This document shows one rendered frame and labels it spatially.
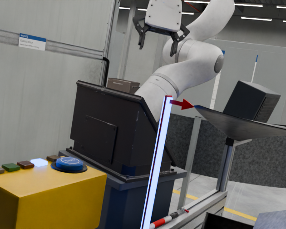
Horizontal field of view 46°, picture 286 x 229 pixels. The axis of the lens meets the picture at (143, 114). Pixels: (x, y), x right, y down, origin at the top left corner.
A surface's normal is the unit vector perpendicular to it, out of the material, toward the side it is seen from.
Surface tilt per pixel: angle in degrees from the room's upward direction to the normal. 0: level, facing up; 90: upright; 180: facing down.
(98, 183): 90
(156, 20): 73
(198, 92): 90
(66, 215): 90
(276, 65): 90
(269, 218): 56
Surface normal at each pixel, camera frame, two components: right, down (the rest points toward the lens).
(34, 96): 0.82, 0.22
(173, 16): 0.17, -0.12
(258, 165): 0.07, 0.15
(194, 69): 0.12, 0.44
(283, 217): -0.72, -0.69
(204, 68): 0.18, 0.62
